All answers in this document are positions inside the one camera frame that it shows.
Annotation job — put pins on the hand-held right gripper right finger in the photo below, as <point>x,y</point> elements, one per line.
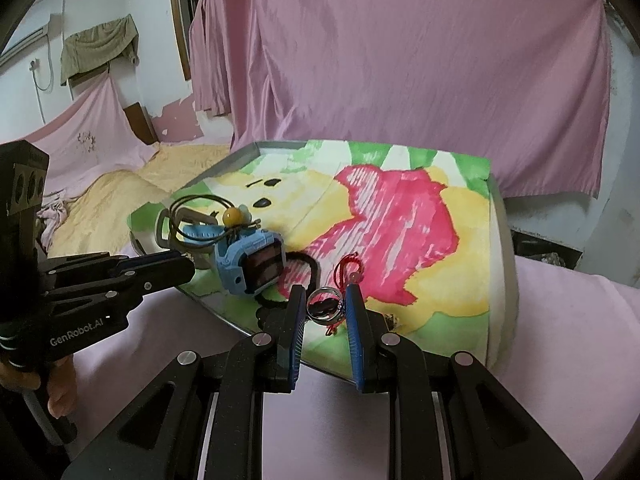
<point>354,342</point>

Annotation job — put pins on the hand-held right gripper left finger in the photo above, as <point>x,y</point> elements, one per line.
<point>299,332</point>

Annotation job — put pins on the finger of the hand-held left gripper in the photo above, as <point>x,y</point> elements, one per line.
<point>140,287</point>
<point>90,266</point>

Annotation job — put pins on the blue smart watch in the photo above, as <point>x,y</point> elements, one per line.
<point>245,265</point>

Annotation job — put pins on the metal tray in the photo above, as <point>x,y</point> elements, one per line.
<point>225,162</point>

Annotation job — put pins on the person's left hand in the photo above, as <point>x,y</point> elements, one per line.
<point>62,385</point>

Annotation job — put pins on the yellow blanket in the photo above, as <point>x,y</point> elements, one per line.
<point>110,200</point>

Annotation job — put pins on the cartoon printed cloth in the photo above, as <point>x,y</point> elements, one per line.
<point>450,285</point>

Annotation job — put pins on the pink embroidered cloth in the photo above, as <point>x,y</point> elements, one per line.
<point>90,130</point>

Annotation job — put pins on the brown wooden board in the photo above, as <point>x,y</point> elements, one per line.
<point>140,122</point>

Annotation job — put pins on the pink bed sheet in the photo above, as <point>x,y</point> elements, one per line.
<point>560,360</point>

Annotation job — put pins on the olive green cloth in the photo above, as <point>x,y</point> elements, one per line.
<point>97,50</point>

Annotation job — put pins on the pink window curtain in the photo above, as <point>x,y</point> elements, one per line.
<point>210,50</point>

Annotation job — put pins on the large pink hanging sheet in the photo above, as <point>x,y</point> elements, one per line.
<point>425,60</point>

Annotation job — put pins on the window frame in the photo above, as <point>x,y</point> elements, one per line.
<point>184,25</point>

